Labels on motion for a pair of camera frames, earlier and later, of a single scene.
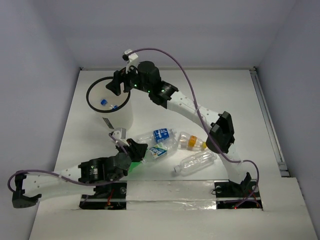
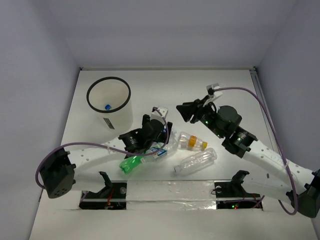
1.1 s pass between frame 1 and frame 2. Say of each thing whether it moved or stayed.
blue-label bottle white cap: moved
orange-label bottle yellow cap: stayed
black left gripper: moved
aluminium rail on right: stayed
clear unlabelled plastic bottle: stayed
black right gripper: moved
